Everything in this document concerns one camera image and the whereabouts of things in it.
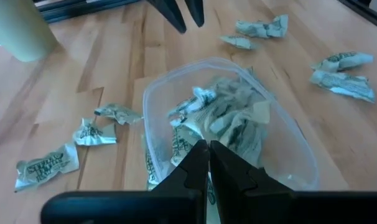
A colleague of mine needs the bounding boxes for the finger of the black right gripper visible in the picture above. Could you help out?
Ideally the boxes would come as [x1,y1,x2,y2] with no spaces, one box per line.
[147,0,188,34]
[184,0,206,28]

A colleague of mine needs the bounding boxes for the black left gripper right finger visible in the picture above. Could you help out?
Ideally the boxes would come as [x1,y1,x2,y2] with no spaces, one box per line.
[209,139,377,224]

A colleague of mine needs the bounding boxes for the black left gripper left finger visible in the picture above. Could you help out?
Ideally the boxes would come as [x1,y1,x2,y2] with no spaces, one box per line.
[40,139,210,224]

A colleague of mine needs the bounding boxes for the clear plastic bin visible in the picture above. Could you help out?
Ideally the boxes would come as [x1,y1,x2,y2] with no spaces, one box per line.
[141,57,320,191]

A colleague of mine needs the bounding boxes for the pale green mug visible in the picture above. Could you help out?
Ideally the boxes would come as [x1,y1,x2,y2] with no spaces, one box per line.
[0,0,59,62]

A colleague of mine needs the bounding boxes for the black aluminium table frame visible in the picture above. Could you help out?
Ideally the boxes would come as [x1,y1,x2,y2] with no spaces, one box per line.
[32,0,377,34]

